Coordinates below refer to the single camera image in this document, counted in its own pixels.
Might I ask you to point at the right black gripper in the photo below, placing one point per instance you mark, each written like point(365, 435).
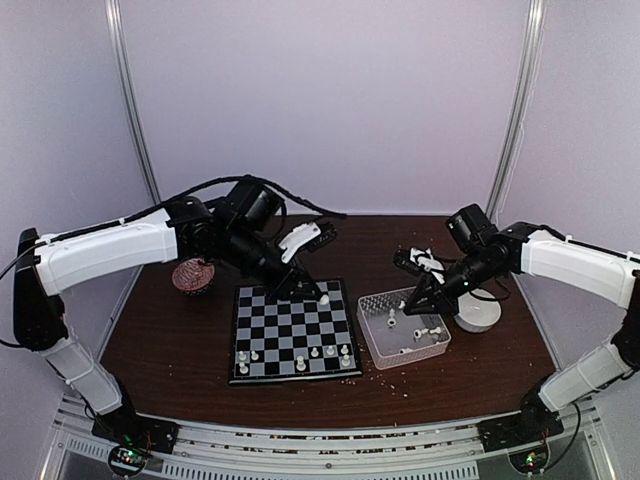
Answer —
point(438, 301)

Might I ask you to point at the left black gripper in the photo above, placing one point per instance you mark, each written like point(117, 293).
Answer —
point(283, 288)

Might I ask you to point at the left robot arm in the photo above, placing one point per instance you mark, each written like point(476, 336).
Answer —
point(226, 229)

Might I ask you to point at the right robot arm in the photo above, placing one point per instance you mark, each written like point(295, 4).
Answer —
point(541, 253)

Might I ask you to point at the white chess piece pile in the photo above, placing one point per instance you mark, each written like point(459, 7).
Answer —
point(402, 333)

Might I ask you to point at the pink plastic basket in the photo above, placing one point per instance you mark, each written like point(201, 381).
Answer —
point(370, 317)

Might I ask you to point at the white ceramic bowl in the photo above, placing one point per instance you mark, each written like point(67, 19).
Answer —
point(479, 311)

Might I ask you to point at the black white chessboard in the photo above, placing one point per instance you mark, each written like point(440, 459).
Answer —
point(280, 331)

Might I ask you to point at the red patterned bowl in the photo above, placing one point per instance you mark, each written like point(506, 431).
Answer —
point(193, 277)

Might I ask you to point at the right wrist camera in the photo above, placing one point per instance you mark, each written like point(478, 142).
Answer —
point(416, 261)

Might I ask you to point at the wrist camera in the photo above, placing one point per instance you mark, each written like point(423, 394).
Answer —
point(416, 261)
point(307, 236)

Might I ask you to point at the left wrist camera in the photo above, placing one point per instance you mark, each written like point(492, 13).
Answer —
point(307, 236)

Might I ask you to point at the front aluminium rail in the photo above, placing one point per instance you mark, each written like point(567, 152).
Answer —
point(444, 450)

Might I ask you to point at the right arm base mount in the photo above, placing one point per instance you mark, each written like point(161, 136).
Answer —
point(525, 434)

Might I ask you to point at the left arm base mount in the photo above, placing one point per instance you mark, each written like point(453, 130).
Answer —
point(135, 440)

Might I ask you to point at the right aluminium frame post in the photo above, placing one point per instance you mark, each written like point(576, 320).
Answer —
point(523, 90)

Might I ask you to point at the aluminium frame post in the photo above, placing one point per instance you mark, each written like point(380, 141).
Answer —
point(523, 90)
point(133, 117)

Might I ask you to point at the left aluminium frame post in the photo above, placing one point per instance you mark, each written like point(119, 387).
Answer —
point(133, 117)

